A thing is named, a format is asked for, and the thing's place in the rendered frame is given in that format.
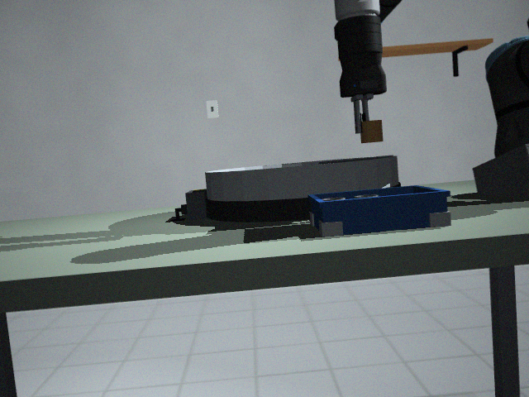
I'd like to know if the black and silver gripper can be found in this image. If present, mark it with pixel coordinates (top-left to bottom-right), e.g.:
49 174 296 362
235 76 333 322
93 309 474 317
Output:
334 0 387 134

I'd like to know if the bronze bushing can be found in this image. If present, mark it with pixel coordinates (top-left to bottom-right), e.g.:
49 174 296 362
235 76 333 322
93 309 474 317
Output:
360 120 383 143

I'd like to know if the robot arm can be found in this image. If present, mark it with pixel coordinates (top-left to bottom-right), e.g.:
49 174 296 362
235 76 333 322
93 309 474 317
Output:
379 0 529 157

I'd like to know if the blue crate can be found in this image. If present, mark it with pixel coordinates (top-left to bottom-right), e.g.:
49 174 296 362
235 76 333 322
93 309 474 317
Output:
308 185 451 237

